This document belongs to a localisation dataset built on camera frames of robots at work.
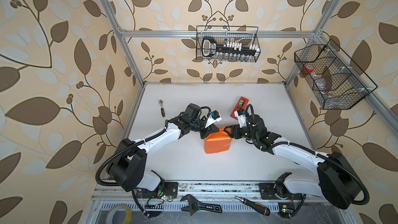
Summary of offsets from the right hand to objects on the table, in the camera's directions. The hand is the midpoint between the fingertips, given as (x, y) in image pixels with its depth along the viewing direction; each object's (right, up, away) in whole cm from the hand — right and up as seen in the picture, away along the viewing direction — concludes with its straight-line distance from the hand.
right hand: (227, 129), depth 83 cm
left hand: (-5, +1, -5) cm, 7 cm away
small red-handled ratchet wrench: (-44, +14, +25) cm, 52 cm away
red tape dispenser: (+12, +13, +17) cm, 25 cm away
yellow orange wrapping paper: (-6, -6, -5) cm, 9 cm away
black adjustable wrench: (-18, -32, -13) cm, 39 cm away
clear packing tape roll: (-53, -35, -19) cm, 66 cm away
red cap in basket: (+48, +34, +5) cm, 59 cm away
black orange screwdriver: (+11, -32, -15) cm, 37 cm away
